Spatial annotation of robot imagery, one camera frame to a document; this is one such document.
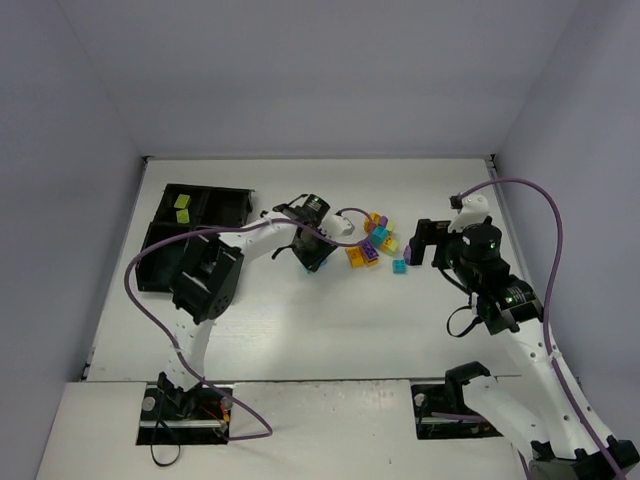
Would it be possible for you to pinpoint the large teal lego brick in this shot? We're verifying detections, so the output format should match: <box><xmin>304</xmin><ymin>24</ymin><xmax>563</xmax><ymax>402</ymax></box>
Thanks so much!
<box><xmin>369</xmin><ymin>226</ymin><xmax>389</xmax><ymax>248</ymax></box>

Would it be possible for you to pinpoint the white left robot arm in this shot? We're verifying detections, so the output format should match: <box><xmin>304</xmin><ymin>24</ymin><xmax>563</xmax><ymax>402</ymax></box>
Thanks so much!
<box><xmin>157</xmin><ymin>194</ymin><xmax>353</xmax><ymax>408</ymax></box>

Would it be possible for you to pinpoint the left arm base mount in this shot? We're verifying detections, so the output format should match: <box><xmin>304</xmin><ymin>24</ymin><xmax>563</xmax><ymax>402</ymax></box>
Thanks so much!
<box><xmin>136</xmin><ymin>385</ymin><xmax>233</xmax><ymax>446</ymax></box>

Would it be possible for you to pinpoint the orange round lego piece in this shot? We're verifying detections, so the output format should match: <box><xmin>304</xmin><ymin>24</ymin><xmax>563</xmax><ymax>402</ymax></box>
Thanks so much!
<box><xmin>363</xmin><ymin>212</ymin><xmax>381</xmax><ymax>233</ymax></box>

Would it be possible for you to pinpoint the small teal lego brick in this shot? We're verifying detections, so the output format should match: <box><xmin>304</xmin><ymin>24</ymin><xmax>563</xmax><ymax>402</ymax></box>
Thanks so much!
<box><xmin>392</xmin><ymin>259</ymin><xmax>408</xmax><ymax>274</ymax></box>

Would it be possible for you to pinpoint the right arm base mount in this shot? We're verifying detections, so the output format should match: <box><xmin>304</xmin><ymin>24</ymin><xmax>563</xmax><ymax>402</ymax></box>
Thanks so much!
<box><xmin>410</xmin><ymin>361</ymin><xmax>501</xmax><ymax>440</ymax></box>

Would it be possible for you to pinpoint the yellow green lego brick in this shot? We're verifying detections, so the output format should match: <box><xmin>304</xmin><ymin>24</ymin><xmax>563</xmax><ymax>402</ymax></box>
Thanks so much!
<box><xmin>380</xmin><ymin>235</ymin><xmax>398</xmax><ymax>256</ymax></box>

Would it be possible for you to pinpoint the lime green lego brick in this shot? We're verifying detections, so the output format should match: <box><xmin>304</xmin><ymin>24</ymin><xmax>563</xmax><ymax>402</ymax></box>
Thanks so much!
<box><xmin>173</xmin><ymin>194</ymin><xmax>192</xmax><ymax>210</ymax></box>

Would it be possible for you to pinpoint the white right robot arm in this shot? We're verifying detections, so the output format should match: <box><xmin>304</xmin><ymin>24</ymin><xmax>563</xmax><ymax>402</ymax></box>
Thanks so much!
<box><xmin>405</xmin><ymin>219</ymin><xmax>639</xmax><ymax>479</ymax></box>

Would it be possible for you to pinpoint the teal 2x4 lego brick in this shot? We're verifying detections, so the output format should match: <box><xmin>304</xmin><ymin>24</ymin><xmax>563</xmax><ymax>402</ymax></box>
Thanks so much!
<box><xmin>303</xmin><ymin>258</ymin><xmax>329</xmax><ymax>274</ymax></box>

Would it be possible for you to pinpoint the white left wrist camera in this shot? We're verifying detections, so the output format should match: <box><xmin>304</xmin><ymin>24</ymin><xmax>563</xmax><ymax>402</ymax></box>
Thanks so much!
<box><xmin>321</xmin><ymin>215</ymin><xmax>355</xmax><ymax>240</ymax></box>

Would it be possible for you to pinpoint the orange 2x4 lego brick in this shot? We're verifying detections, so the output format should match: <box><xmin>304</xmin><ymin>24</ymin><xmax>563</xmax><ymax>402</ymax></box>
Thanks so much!
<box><xmin>345</xmin><ymin>246</ymin><xmax>365</xmax><ymax>269</ymax></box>

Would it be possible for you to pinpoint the black four-compartment bin tray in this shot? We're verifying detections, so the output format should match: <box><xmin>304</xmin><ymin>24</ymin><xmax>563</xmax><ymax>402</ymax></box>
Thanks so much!
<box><xmin>135</xmin><ymin>183</ymin><xmax>254</xmax><ymax>294</ymax></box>

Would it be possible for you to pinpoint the purple round paw lego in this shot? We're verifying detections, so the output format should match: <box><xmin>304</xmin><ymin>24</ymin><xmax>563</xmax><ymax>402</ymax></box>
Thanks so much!
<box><xmin>403</xmin><ymin>245</ymin><xmax>412</xmax><ymax>265</ymax></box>

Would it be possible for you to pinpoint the purple 2x4 lego brick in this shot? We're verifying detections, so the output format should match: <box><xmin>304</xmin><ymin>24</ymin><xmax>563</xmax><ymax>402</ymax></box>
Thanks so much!
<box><xmin>359</xmin><ymin>240</ymin><xmax>379</xmax><ymax>261</ymax></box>

